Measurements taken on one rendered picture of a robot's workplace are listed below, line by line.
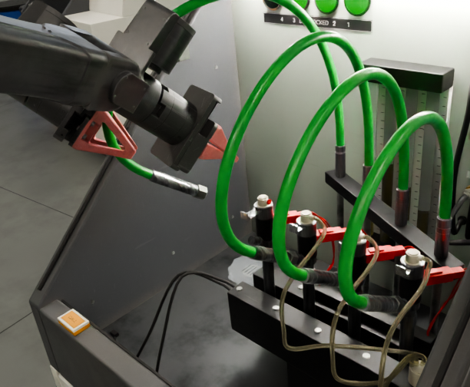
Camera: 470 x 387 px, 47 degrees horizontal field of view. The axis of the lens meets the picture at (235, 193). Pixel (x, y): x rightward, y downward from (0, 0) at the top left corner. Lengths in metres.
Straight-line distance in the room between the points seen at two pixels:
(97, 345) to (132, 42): 0.49
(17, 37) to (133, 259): 0.71
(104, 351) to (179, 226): 0.36
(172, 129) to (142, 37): 0.11
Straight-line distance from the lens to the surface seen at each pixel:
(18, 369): 2.40
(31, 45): 0.46
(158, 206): 1.09
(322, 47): 0.86
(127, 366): 0.86
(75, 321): 0.94
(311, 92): 1.05
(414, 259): 0.68
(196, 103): 0.67
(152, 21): 0.61
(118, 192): 1.02
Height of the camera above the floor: 1.54
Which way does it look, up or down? 28 degrees down
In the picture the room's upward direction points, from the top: 6 degrees counter-clockwise
